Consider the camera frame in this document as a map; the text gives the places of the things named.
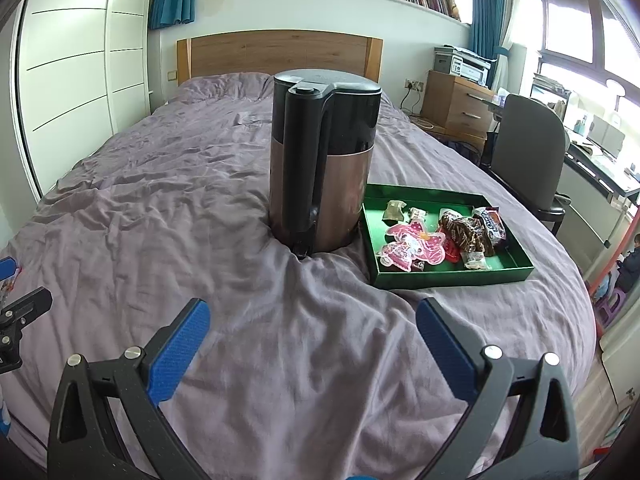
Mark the purple stool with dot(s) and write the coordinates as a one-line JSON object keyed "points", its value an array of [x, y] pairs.
{"points": [[612, 305]]}

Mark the purple bed sheet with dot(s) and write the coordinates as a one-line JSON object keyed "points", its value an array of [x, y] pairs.
{"points": [[200, 210]]}

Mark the clear pastel candy packet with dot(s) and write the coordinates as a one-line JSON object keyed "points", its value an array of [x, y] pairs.
{"points": [[474, 260]]}

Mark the small brown snack bar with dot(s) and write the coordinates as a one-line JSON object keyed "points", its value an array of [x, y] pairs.
{"points": [[416, 214]]}

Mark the small colourful packet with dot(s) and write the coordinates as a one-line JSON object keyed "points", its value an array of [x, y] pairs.
{"points": [[10, 285]]}

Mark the black and brown kettle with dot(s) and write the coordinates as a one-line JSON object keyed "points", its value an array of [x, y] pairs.
{"points": [[325, 185]]}

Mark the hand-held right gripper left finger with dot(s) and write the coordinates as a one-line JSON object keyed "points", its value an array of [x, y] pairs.
{"points": [[175, 355]]}

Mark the wooden drawer cabinet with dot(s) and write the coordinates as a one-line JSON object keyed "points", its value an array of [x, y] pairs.
{"points": [[450, 105]]}

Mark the long red snack packet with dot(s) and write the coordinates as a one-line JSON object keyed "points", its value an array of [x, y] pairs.
{"points": [[452, 252]]}

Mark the grey printer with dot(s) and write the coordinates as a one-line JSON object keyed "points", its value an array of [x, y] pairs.
{"points": [[465, 65]]}

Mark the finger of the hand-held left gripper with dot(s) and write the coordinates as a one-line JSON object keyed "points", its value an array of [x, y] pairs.
{"points": [[25, 305], [6, 266]]}

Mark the small beige candy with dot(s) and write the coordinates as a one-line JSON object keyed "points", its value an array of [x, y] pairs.
{"points": [[393, 211]]}

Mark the white desk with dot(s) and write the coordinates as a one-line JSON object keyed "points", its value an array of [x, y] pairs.
{"points": [[590, 160]]}

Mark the green tray box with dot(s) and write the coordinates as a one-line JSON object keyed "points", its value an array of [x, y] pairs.
{"points": [[450, 279]]}

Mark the brown snack packet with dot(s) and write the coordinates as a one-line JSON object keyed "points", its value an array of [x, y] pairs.
{"points": [[465, 235]]}

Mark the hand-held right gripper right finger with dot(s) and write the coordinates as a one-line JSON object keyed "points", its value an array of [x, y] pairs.
{"points": [[447, 350]]}

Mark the grey office chair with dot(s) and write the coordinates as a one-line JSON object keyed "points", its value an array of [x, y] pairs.
{"points": [[525, 145]]}

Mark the white wardrobe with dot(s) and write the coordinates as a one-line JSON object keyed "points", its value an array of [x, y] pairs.
{"points": [[75, 60]]}

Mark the wooden headboard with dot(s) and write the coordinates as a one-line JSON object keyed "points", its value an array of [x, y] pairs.
{"points": [[240, 55]]}

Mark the white and blue cookie packet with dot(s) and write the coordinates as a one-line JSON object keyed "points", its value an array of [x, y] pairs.
{"points": [[492, 225]]}

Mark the pink cartoon figure packet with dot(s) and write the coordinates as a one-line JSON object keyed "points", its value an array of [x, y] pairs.
{"points": [[410, 250]]}

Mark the window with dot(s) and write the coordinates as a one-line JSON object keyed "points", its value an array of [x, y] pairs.
{"points": [[565, 25]]}

